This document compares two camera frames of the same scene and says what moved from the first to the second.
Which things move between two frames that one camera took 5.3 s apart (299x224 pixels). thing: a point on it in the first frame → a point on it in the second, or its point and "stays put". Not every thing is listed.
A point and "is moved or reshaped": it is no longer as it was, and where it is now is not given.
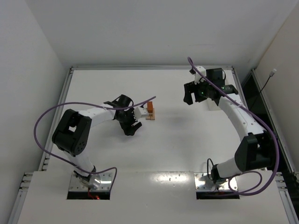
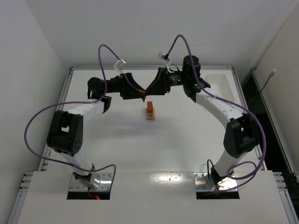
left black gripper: x=127 y=117 → x=124 y=86
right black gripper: x=195 y=88 → x=166 y=80
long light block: x=152 y=115 stays put
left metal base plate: x=98 y=181 stays put
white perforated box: x=212 y=106 is moved or reshaped
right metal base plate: x=202 y=183 stays put
